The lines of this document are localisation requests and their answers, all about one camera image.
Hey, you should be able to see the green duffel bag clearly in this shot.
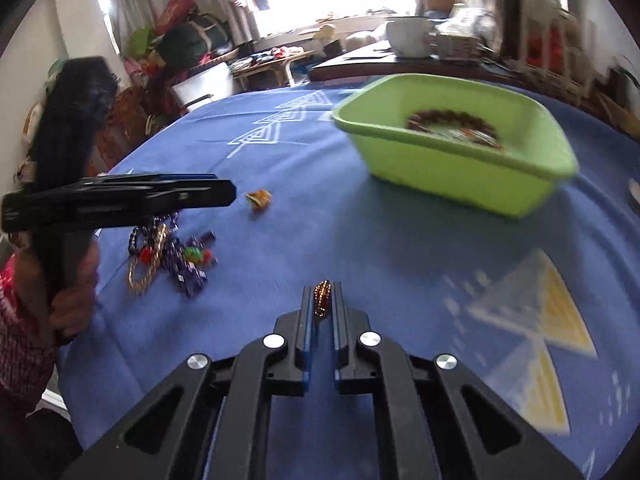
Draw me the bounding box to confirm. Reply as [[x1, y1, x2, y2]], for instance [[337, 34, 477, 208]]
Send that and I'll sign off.
[[160, 15, 232, 61]]

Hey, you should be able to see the gold chain bracelet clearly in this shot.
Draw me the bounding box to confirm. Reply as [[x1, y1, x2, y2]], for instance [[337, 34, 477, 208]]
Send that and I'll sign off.
[[127, 222, 168, 295]]

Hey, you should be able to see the small amber bead chain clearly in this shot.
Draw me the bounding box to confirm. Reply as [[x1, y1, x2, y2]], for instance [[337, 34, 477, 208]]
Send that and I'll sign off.
[[313, 280, 332, 318]]

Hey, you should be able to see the white storage box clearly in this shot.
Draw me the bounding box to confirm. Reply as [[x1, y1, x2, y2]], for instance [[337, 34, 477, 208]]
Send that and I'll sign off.
[[172, 66, 235, 109]]

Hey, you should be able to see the dark wooden desk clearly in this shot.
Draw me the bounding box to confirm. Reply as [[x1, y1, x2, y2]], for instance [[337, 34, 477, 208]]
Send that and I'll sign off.
[[308, 40, 526, 87]]

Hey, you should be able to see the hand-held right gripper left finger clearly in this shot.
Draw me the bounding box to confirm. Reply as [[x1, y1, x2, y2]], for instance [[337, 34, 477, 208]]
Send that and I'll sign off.
[[62, 285, 321, 480]]

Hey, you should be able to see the green plastic basin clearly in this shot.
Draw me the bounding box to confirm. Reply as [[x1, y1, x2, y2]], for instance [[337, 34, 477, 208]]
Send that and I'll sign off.
[[331, 74, 580, 218]]

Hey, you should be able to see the small wooden side table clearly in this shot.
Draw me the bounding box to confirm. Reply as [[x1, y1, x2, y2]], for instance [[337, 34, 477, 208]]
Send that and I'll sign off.
[[232, 51, 316, 88]]

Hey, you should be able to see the person's left hand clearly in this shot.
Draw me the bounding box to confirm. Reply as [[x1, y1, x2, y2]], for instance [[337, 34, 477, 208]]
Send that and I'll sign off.
[[47, 235, 101, 346]]

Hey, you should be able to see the purple bead necklace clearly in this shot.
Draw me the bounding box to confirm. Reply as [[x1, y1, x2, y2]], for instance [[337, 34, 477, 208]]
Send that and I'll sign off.
[[160, 212, 218, 300]]

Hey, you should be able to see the blue printed tablecloth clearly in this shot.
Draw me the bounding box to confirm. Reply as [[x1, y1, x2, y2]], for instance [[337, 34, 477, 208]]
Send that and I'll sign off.
[[57, 80, 640, 480]]

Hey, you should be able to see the white enamel mug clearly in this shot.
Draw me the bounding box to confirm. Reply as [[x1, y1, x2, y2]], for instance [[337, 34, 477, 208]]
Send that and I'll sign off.
[[386, 16, 436, 58]]

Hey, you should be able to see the colourful bead bracelet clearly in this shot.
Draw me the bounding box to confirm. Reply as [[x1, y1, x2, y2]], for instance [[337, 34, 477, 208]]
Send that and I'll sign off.
[[447, 127, 503, 148]]

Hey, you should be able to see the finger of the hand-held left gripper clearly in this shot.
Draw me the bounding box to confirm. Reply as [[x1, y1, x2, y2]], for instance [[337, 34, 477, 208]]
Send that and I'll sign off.
[[100, 172, 219, 186], [95, 180, 237, 211]]

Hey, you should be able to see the brown bead necklace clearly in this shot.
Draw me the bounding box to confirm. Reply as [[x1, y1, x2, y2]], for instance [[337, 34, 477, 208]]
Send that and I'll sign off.
[[406, 109, 506, 150]]

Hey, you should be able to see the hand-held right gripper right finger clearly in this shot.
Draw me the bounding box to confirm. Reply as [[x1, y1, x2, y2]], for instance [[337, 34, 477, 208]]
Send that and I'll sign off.
[[332, 282, 586, 480]]

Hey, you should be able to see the dark bead bracelet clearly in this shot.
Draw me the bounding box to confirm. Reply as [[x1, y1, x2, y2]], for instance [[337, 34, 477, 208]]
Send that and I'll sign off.
[[127, 215, 176, 260]]

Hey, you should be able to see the white wifi router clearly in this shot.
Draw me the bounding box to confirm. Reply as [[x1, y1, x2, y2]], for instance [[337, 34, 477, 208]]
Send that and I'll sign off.
[[515, 5, 603, 106]]

